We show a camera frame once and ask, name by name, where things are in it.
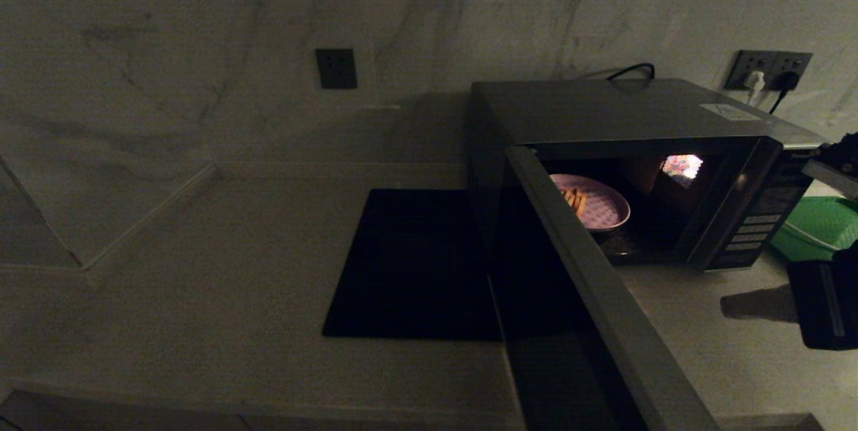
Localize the dark glass microwave door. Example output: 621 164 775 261
489 146 719 431

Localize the purple plate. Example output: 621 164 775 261
550 174 631 235

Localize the silver microwave oven body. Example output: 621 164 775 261
467 79 826 272

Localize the green plastic tray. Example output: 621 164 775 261
771 196 858 263

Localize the black induction cooktop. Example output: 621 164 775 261
322 190 503 341

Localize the white power cable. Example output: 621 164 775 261
784 222 858 259

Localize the black plug with cable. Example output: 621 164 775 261
769 72 800 115

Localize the black double wall socket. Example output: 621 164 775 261
725 50 813 92

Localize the black curved cable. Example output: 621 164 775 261
605 64 656 82

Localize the black single wall socket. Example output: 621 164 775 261
315 49 358 90

